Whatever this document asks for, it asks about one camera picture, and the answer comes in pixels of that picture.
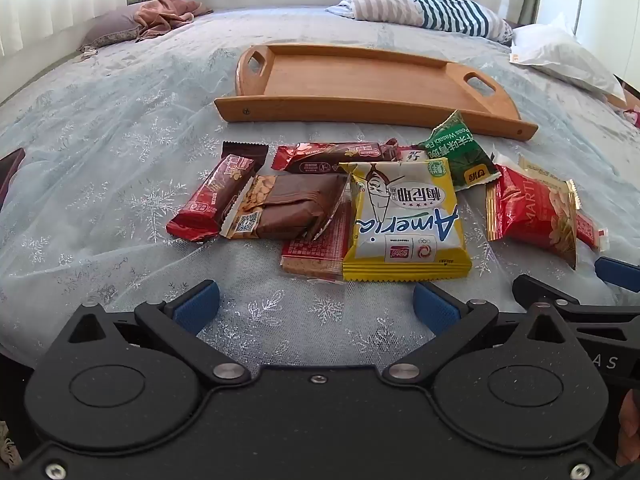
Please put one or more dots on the striped pillow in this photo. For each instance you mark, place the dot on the striped pillow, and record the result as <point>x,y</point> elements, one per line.
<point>400,2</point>

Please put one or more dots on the bed with grey sheet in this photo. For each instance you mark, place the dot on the bed with grey sheet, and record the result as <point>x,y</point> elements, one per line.
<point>300,22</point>

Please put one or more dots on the white pillow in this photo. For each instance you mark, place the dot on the white pillow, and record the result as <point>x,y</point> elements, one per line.
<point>560,55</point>

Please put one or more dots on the wooden serving tray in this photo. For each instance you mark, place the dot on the wooden serving tray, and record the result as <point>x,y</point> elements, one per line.
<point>350,75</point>

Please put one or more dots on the brown wooden object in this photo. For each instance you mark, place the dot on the brown wooden object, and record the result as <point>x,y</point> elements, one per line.
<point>619,101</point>

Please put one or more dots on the pink crumpled cloth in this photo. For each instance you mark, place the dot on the pink crumpled cloth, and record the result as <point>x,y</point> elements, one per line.
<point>165,12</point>

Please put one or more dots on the brown peanut bar packet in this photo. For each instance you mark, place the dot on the brown peanut bar packet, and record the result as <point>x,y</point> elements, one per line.
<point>295,205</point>

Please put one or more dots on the yellow and white biscuit packet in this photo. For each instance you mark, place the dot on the yellow and white biscuit packet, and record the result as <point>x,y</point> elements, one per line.
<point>405,220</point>

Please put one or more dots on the small pink object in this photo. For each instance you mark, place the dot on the small pink object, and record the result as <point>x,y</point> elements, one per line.
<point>632,117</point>

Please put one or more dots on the white wardrobe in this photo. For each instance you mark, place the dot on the white wardrobe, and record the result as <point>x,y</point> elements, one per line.
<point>610,0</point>

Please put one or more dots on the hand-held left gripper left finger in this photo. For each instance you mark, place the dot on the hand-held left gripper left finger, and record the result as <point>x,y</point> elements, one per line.
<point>197,305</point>

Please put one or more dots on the small white snack packet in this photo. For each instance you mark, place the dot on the small white snack packet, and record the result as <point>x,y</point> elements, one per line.
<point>412,155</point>

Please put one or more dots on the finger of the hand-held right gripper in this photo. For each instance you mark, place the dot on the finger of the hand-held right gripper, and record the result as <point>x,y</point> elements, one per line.
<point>590,305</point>
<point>620,274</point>

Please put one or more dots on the mauve pillow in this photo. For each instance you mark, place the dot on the mauve pillow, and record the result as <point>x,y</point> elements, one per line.
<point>110,25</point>

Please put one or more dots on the red nut snack packet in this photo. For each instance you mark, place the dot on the red nut snack packet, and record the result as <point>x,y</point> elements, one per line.
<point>530,210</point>

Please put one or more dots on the dark red chocolate bar packet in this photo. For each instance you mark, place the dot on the dark red chocolate bar packet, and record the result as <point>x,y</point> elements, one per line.
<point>215,195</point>

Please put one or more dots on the person's right hand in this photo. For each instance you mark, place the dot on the person's right hand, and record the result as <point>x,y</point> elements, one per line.
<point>630,425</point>

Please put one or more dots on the dark maroon object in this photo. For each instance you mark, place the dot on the dark maroon object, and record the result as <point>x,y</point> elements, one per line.
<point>10,175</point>

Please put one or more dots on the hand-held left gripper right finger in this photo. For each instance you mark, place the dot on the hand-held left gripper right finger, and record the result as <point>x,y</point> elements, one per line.
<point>435,307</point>

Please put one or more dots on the green pea snack packet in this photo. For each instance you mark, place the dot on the green pea snack packet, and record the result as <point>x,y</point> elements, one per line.
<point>457,152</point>

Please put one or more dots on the small white object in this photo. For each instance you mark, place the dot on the small white object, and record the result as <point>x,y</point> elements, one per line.
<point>89,51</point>

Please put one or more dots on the small red snack packet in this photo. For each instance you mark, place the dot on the small red snack packet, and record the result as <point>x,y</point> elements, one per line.
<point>587,227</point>

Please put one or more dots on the long maroon snack bar packet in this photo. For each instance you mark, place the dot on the long maroon snack bar packet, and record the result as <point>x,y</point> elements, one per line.
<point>330,157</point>

